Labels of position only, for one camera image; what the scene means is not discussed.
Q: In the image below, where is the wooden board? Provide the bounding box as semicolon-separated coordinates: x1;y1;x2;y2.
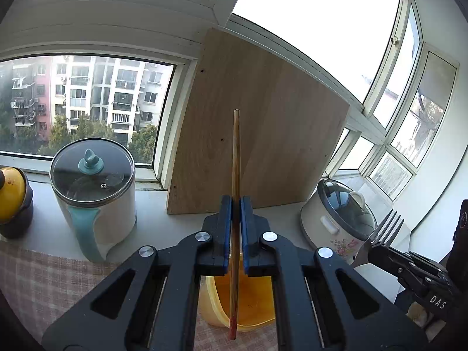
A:
166;27;351;215

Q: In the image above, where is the apartment building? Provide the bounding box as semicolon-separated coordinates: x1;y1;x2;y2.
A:
0;56;172;147

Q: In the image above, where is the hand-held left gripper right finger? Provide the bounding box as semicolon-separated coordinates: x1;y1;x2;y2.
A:
239;195;428;351

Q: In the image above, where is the steel fork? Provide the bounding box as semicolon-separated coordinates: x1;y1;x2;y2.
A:
353;209;405;267

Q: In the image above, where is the dark pot with yellow lid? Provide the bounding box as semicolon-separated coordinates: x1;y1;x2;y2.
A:
0;166;34;240

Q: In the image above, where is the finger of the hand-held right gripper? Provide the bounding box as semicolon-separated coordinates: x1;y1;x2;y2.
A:
367;244;468;319

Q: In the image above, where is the pink plaid tablecloth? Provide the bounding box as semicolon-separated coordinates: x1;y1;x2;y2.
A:
0;241;278;351

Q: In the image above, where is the wooden chopstick with red end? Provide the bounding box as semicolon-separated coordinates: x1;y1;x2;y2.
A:
227;109;242;340

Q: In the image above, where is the yellow plastic utensil container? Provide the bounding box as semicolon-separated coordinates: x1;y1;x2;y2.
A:
198;252;276;331

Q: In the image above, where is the floral white rice cooker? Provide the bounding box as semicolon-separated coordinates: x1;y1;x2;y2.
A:
300;178;378;264

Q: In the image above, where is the white and teal pot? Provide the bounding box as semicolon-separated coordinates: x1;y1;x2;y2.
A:
50;138;137;263

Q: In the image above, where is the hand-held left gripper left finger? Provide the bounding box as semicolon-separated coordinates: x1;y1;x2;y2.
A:
42;195;235;351

